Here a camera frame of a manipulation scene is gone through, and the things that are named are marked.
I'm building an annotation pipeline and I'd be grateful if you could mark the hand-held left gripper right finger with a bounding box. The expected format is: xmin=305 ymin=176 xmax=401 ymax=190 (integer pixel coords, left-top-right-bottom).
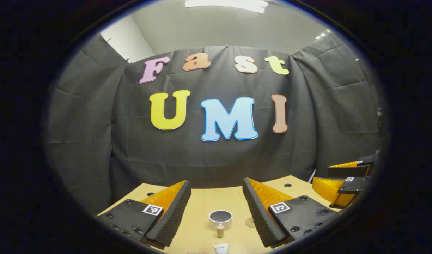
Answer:
xmin=242 ymin=177 xmax=339 ymax=248

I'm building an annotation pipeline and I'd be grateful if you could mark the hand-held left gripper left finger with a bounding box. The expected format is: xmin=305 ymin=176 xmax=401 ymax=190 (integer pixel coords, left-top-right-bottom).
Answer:
xmin=95 ymin=180 xmax=192 ymax=250

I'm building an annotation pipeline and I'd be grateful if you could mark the white cup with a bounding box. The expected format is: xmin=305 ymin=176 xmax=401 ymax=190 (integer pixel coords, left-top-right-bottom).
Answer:
xmin=209 ymin=210 xmax=233 ymax=239

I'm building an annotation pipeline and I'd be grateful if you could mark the wooden desktop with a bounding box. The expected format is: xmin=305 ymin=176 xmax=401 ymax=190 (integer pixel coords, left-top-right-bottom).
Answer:
xmin=98 ymin=175 xmax=343 ymax=254

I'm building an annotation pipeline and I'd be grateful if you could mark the black backdrop cloth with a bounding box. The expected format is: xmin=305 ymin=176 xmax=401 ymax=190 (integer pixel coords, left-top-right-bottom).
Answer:
xmin=45 ymin=32 xmax=384 ymax=216

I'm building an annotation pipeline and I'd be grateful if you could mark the ceiling light panel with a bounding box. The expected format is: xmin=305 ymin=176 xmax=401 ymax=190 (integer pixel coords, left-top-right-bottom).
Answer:
xmin=185 ymin=0 xmax=269 ymax=14

